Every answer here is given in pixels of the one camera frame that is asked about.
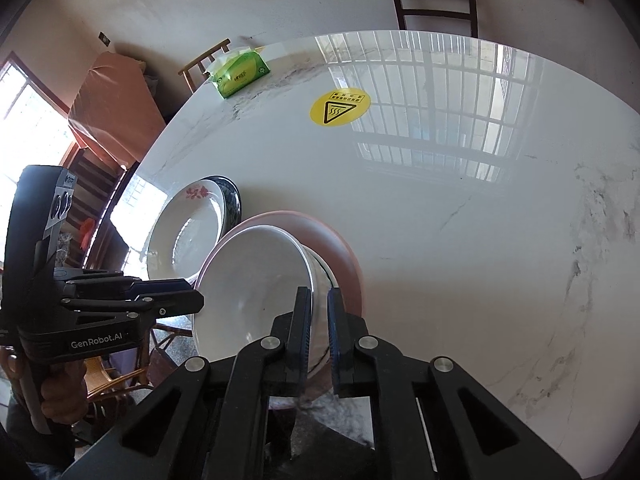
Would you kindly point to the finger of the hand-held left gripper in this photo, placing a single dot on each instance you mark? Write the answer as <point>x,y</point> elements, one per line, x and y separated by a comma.
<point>175,302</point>
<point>160,284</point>

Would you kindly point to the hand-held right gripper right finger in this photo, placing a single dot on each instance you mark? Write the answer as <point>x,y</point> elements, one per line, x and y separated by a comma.
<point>334,340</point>

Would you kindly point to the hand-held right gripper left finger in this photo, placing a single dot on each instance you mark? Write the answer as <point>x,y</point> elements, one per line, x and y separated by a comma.
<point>306,332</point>

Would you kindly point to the white plate with rose print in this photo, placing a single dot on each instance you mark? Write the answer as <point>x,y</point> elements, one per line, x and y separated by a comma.
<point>185,240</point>

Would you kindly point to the white bowl with blue print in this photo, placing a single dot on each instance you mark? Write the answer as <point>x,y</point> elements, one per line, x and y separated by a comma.
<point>250,290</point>

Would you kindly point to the pink bowl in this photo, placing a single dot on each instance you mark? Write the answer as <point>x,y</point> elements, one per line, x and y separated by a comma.
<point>345,270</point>

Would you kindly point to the person's left hand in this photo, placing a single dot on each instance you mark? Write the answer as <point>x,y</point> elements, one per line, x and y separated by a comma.
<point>65,395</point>

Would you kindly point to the bamboo chair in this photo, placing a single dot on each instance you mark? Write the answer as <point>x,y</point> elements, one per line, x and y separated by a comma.
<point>115,382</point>

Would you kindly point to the blue floral patterned plate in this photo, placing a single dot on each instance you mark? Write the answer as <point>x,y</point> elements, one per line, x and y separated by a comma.
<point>232,205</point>

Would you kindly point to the brown wooden rack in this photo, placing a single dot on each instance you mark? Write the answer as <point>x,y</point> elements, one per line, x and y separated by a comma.
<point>95,180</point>

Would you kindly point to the pink cloth covered furniture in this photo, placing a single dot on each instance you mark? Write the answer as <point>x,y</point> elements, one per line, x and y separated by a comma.
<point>115,110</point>

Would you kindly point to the bright wooden framed window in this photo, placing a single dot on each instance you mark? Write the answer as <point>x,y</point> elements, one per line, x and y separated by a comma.
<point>20,110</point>

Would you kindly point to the green tissue pack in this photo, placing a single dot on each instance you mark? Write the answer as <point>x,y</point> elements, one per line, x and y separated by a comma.
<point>240,75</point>

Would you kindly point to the light wooden chair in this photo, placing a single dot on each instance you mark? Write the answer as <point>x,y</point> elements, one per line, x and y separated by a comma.
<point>200,62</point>

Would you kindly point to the yellow round warning sticker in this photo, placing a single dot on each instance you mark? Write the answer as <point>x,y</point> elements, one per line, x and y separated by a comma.
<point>340,107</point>

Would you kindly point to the wall switch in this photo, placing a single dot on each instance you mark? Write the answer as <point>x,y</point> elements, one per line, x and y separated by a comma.
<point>104,38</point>

